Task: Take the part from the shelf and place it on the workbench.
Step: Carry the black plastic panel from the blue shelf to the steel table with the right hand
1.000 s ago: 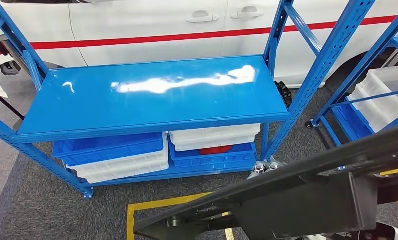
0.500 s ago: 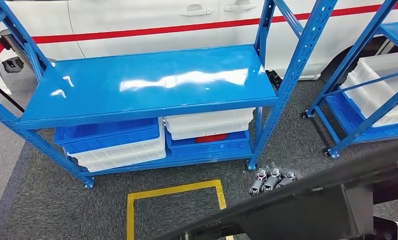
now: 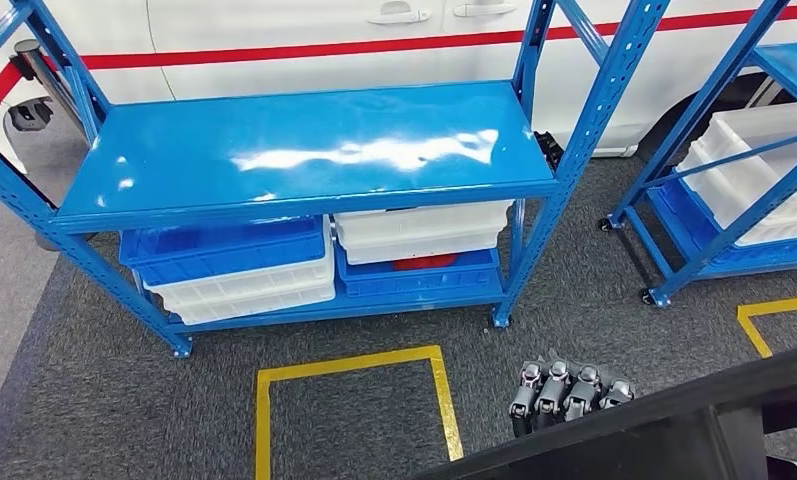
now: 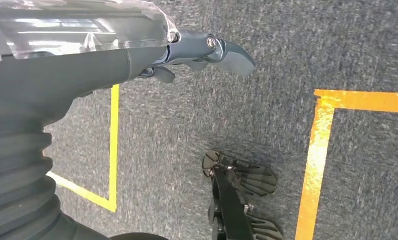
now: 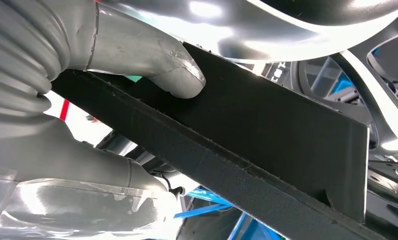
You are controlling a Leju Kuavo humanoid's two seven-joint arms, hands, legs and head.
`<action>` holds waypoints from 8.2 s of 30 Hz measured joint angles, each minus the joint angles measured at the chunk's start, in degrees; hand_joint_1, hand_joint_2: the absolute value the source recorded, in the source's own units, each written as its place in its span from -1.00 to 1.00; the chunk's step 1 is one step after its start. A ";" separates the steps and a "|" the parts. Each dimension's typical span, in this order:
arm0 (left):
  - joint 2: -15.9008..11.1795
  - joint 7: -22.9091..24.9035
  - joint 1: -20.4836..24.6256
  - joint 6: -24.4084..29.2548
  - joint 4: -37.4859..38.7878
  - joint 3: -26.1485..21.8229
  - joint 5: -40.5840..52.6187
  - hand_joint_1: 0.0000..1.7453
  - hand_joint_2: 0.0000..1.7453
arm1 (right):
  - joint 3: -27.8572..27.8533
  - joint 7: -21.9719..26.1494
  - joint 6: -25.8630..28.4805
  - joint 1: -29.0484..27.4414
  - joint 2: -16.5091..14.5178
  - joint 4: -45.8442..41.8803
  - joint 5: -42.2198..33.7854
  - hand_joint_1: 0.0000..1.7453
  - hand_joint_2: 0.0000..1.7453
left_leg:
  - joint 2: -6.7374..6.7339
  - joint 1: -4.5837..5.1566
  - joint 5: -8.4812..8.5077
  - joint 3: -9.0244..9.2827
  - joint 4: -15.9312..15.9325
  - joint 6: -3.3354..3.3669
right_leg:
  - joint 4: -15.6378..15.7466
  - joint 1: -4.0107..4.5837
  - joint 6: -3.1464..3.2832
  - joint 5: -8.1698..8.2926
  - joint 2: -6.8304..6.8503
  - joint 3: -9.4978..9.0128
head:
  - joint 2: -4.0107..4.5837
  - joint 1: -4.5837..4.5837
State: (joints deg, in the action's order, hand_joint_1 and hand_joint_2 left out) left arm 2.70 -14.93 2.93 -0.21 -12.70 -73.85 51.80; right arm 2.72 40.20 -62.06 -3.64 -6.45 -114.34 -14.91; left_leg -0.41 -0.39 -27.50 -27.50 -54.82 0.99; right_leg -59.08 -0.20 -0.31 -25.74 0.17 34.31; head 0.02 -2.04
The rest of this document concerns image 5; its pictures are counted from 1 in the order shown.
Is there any white car with red stripe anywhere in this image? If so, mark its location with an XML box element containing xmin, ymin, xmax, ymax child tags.
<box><xmin>43</xmin><ymin>0</ymin><xmax>398</xmax><ymax>233</ymax></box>

